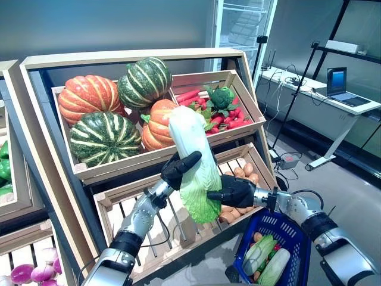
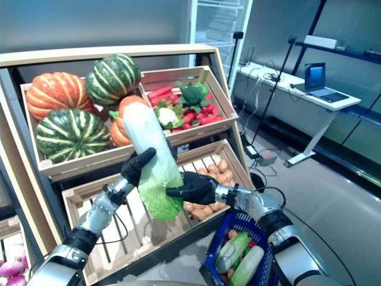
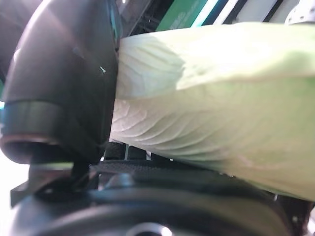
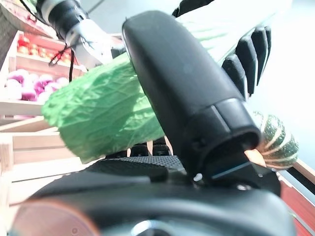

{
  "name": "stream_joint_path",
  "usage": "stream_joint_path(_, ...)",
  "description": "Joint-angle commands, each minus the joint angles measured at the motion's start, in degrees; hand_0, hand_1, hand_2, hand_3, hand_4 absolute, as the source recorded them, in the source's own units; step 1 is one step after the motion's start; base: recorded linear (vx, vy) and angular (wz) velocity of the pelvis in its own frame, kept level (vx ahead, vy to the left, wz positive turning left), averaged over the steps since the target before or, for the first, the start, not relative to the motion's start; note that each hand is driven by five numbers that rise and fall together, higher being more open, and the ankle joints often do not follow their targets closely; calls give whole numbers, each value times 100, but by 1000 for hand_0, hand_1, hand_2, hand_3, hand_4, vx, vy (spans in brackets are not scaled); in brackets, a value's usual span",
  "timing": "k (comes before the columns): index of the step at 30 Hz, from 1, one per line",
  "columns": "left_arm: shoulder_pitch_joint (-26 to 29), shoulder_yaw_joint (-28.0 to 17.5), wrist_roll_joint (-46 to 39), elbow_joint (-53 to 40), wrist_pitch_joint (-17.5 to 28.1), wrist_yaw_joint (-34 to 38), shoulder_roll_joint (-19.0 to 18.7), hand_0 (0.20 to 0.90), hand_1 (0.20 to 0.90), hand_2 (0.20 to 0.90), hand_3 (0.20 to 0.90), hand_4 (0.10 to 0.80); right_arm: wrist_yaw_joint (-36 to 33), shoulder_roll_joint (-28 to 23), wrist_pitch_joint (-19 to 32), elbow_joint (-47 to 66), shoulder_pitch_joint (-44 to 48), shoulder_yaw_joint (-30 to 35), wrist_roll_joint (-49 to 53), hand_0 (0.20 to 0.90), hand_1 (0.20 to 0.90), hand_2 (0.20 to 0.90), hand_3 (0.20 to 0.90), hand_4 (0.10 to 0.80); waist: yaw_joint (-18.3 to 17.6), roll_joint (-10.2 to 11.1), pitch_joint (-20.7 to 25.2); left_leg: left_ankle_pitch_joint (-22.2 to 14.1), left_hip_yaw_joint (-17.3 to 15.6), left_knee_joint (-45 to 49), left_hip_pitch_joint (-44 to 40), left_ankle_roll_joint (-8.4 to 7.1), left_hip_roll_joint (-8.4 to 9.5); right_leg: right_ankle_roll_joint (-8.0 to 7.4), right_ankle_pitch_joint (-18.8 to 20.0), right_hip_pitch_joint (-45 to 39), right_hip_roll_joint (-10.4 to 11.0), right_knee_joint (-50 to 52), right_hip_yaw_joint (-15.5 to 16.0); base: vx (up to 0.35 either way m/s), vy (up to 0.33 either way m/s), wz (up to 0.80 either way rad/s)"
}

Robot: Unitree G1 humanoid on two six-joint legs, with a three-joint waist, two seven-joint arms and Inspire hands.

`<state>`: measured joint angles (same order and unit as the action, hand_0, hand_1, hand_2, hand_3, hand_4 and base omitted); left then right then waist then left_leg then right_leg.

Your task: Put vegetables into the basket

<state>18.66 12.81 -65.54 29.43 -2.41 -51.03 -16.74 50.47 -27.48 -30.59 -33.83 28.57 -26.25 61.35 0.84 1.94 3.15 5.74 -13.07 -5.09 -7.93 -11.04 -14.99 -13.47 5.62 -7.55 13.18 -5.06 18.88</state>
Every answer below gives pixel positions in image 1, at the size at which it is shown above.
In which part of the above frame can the black router with antennas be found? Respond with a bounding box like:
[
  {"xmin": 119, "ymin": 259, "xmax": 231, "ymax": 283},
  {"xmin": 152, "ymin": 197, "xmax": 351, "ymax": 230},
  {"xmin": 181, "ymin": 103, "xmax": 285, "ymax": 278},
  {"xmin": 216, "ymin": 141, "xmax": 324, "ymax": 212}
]
[{"xmin": 261, "ymin": 49, "xmax": 277, "ymax": 72}]

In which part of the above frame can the napa cabbage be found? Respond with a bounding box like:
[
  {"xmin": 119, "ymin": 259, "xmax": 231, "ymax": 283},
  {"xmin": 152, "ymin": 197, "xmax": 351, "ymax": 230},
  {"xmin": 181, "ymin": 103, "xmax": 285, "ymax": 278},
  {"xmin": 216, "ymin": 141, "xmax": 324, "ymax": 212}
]
[
  {"xmin": 242, "ymin": 234, "xmax": 278, "ymax": 277},
  {"xmin": 168, "ymin": 105, "xmax": 223, "ymax": 224},
  {"xmin": 257, "ymin": 247, "xmax": 292, "ymax": 286}
]

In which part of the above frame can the black camera stand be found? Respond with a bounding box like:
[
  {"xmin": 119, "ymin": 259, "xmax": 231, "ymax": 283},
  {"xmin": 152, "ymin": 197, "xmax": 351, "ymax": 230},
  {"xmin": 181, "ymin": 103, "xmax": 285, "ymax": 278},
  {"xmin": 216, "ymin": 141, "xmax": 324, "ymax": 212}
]
[{"xmin": 251, "ymin": 35, "xmax": 268, "ymax": 81}]

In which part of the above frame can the wooden pumpkin crate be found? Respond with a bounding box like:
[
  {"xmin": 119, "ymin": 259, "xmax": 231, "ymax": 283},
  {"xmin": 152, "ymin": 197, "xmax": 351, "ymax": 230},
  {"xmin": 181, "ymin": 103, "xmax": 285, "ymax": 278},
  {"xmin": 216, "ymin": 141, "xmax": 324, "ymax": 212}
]
[{"xmin": 52, "ymin": 85, "xmax": 181, "ymax": 181}]

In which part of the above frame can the glass door fridge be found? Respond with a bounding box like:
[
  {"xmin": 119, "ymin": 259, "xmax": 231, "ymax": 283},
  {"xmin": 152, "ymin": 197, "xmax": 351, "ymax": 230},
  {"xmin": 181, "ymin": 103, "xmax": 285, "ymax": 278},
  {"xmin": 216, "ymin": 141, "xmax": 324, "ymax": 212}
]
[{"xmin": 213, "ymin": 0, "xmax": 278, "ymax": 87}]

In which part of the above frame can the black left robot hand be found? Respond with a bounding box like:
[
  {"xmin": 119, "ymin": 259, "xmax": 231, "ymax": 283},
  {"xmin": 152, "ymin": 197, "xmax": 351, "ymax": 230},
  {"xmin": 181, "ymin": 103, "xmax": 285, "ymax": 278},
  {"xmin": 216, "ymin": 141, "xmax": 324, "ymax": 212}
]
[{"xmin": 160, "ymin": 150, "xmax": 203, "ymax": 191}]

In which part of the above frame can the wooden pepper crate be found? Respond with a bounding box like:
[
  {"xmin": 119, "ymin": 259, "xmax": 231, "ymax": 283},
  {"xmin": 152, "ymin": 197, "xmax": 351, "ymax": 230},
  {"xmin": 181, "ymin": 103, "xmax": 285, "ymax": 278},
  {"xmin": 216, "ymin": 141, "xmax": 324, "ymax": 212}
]
[{"xmin": 0, "ymin": 98, "xmax": 33, "ymax": 217}]

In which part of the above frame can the red orange carrot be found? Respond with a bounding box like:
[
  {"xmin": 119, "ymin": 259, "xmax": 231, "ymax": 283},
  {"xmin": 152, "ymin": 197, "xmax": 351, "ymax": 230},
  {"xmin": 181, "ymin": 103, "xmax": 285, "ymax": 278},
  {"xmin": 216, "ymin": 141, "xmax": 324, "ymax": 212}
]
[
  {"xmin": 179, "ymin": 97, "xmax": 207, "ymax": 110},
  {"xmin": 174, "ymin": 89, "xmax": 201, "ymax": 104}
]

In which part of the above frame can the black round floor object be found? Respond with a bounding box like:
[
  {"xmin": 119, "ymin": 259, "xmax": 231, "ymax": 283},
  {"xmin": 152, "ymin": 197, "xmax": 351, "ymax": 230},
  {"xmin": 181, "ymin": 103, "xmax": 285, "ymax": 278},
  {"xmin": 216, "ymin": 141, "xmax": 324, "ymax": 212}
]
[{"xmin": 274, "ymin": 175, "xmax": 289, "ymax": 191}]

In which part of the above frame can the open laptop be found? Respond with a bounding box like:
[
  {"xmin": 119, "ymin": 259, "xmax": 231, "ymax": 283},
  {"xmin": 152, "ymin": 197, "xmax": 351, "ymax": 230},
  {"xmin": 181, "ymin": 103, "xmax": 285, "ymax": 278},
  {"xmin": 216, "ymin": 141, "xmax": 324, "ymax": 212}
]
[{"xmin": 326, "ymin": 67, "xmax": 372, "ymax": 108}]

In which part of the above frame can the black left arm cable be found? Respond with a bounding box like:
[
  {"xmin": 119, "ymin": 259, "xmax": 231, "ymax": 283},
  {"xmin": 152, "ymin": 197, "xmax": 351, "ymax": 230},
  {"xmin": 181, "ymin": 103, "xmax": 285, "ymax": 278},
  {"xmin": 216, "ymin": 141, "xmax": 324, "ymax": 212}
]
[{"xmin": 138, "ymin": 205, "xmax": 171, "ymax": 266}]

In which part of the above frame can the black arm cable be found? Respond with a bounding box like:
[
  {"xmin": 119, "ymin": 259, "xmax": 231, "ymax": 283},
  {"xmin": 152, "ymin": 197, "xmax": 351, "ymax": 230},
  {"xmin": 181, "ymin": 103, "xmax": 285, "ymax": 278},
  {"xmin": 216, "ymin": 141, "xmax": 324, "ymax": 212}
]
[
  {"xmin": 138, "ymin": 205, "xmax": 171, "ymax": 266},
  {"xmin": 293, "ymin": 189, "xmax": 324, "ymax": 211}
]

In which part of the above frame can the wooden vegetable display shelf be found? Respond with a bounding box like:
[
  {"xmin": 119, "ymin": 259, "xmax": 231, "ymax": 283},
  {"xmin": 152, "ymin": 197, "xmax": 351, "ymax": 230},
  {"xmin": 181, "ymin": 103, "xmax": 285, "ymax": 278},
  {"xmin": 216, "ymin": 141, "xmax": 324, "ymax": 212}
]
[
  {"xmin": 0, "ymin": 59, "xmax": 74, "ymax": 286},
  {"xmin": 19, "ymin": 47, "xmax": 279, "ymax": 286}
]

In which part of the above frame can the white box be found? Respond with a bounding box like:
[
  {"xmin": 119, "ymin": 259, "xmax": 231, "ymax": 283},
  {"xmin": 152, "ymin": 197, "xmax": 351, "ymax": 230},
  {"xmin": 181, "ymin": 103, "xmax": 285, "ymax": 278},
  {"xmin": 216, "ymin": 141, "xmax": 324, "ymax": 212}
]
[{"xmin": 324, "ymin": 39, "xmax": 360, "ymax": 54}]

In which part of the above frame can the grey box with red button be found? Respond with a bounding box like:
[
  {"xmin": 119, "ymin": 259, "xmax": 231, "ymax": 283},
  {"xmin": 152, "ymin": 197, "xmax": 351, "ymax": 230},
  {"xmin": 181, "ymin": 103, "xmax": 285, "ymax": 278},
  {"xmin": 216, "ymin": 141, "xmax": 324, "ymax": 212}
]
[{"xmin": 280, "ymin": 153, "xmax": 301, "ymax": 170}]

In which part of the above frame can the wooden potato crate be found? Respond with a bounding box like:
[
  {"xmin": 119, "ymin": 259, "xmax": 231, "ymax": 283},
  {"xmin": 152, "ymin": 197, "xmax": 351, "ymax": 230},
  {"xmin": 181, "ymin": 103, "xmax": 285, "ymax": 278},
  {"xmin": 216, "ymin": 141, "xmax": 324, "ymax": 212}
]
[{"xmin": 208, "ymin": 142, "xmax": 280, "ymax": 227}]

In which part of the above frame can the large orange pumpkin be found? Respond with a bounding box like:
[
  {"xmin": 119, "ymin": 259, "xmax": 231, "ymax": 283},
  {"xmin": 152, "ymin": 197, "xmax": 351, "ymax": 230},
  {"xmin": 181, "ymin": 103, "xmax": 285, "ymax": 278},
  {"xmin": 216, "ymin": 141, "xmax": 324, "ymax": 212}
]
[{"xmin": 58, "ymin": 75, "xmax": 126, "ymax": 125}]

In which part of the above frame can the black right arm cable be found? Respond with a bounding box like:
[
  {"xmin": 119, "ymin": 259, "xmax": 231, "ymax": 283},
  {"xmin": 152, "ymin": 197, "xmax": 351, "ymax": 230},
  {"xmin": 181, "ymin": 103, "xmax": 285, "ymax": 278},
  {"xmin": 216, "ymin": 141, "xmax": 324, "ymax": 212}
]
[{"xmin": 293, "ymin": 189, "xmax": 324, "ymax": 211}]

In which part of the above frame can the blue plastic shopping basket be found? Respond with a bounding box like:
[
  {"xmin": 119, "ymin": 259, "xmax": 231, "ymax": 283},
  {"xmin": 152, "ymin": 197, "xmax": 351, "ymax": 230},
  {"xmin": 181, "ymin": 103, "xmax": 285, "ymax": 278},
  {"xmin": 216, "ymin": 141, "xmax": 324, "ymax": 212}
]
[{"xmin": 233, "ymin": 207, "xmax": 313, "ymax": 286}]

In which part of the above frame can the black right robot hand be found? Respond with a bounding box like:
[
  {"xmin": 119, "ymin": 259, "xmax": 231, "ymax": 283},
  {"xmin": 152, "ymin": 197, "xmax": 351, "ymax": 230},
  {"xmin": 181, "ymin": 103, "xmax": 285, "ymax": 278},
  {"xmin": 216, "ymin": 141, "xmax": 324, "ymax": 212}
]
[{"xmin": 207, "ymin": 175, "xmax": 258, "ymax": 209}]

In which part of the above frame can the wooden cabbage crate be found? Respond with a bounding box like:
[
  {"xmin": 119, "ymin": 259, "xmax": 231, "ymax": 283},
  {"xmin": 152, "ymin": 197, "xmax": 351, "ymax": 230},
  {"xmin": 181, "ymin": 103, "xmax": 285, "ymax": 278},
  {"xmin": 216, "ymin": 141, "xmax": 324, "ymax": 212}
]
[{"xmin": 93, "ymin": 175, "xmax": 242, "ymax": 283}]

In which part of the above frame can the green striped pumpkin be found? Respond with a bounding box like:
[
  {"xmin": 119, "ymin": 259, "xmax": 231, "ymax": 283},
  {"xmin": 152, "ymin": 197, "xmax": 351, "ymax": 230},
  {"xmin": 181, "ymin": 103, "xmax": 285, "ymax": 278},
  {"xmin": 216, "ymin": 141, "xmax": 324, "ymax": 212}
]
[
  {"xmin": 117, "ymin": 57, "xmax": 173, "ymax": 111},
  {"xmin": 68, "ymin": 111, "xmax": 143, "ymax": 168}
]

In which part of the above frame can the black tripod stand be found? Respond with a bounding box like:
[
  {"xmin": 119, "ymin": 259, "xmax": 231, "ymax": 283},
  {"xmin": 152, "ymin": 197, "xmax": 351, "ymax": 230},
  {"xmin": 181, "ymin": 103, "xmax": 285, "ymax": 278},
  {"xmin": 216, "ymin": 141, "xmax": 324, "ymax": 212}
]
[{"xmin": 268, "ymin": 40, "xmax": 321, "ymax": 150}]

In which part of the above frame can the white desk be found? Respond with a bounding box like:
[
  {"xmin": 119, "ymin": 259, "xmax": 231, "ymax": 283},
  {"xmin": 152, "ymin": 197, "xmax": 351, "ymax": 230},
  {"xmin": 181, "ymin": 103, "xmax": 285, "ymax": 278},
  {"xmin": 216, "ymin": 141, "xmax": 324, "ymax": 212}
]
[{"xmin": 257, "ymin": 67, "xmax": 381, "ymax": 172}]

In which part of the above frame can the wooden carrot crate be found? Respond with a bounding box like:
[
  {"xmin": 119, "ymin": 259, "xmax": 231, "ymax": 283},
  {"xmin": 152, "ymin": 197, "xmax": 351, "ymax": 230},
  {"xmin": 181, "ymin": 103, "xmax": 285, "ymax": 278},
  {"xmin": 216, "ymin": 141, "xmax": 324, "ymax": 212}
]
[{"xmin": 171, "ymin": 70, "xmax": 267, "ymax": 142}]

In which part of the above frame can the green broccoli head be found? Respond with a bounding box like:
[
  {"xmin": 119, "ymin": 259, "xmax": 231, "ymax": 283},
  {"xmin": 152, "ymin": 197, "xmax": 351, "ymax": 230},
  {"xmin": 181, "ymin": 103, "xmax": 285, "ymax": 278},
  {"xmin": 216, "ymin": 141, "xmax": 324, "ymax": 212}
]
[{"xmin": 204, "ymin": 85, "xmax": 241, "ymax": 117}]

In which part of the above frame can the small orange pumpkin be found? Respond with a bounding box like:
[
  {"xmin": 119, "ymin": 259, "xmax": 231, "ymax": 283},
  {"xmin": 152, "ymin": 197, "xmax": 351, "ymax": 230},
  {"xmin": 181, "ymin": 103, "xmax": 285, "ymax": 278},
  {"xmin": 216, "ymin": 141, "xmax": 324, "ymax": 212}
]
[{"xmin": 140, "ymin": 98, "xmax": 179, "ymax": 152}]

